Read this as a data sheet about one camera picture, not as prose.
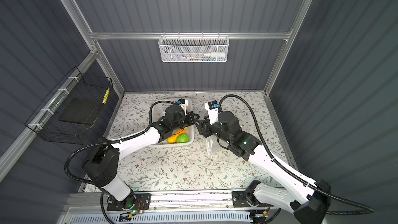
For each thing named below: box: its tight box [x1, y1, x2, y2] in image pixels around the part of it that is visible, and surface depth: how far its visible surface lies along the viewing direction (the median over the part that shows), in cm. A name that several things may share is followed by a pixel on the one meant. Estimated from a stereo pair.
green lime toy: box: [176, 133, 190, 144], surface depth 90 cm
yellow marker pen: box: [102, 87, 110, 105], surface depth 84 cm
